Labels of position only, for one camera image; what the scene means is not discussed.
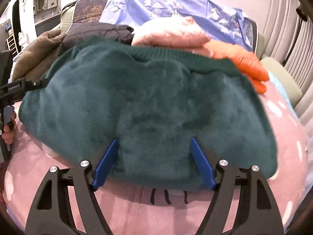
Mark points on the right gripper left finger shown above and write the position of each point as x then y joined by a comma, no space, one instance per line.
65,202

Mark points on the black floor lamp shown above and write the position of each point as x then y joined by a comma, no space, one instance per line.
303,17

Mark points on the white cat figurine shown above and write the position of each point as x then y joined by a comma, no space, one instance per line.
23,40

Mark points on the dark green fleece coat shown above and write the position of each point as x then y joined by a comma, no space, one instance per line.
153,101

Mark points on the pink polka-dot bedspread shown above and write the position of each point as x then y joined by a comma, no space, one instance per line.
132,209

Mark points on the grey pleated curtain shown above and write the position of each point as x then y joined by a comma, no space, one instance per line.
279,29

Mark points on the dark tree-print pillow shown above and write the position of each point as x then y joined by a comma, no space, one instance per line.
81,11

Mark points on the black puffer jacket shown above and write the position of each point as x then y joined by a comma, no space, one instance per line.
84,31

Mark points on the person left hand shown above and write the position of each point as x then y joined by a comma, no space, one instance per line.
8,134

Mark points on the pink quilted jacket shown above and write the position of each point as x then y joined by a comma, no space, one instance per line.
173,32

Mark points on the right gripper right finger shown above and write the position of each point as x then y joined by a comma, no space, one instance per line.
257,211

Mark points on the orange puffer jacket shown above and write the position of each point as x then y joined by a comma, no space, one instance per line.
245,61

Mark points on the blue tree-print sheet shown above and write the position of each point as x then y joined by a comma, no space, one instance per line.
223,23

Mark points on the brown fleece garment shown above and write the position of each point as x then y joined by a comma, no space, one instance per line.
38,57

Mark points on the green pillow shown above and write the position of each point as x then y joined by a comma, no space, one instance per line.
292,89

